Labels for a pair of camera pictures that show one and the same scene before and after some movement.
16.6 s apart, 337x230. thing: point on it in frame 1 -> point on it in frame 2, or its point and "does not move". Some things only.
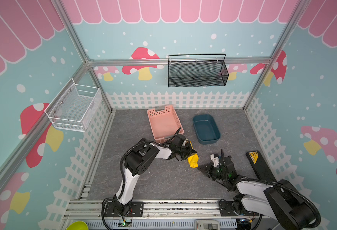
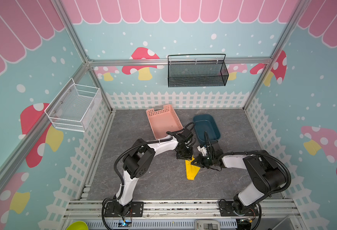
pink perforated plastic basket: x=164 y=124 does not move
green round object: x=78 y=225 does not move
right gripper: x=213 y=170 -> x=205 y=160
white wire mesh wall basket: x=75 y=107 does not move
